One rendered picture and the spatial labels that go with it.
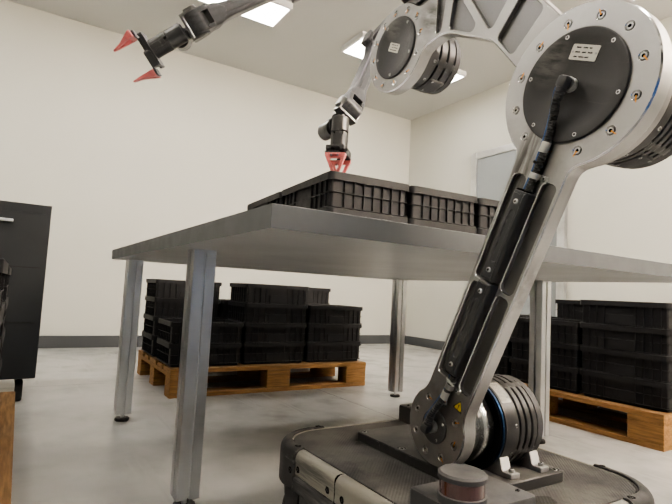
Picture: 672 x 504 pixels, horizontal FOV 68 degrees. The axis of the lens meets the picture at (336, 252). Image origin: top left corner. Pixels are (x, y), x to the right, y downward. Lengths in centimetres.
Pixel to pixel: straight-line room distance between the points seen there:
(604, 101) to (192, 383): 108
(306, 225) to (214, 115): 443
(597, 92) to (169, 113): 454
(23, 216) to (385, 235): 204
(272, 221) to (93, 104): 424
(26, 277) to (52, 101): 252
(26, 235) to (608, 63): 239
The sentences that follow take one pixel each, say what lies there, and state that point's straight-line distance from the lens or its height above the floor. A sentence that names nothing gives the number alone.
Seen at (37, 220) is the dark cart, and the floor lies 83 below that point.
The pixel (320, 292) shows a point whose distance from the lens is 351.
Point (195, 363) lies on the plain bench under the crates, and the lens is 135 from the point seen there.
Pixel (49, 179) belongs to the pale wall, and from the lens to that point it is 478.
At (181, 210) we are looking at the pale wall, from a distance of 491.
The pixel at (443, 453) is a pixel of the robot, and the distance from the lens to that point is 96.
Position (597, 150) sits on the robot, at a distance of 78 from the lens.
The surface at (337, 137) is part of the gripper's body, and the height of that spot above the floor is 106.
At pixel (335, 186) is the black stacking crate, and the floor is 89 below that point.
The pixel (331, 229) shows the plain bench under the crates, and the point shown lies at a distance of 84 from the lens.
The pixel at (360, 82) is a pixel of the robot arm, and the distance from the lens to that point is 178.
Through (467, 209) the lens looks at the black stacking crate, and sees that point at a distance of 182.
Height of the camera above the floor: 56
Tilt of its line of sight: 5 degrees up
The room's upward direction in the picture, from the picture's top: 3 degrees clockwise
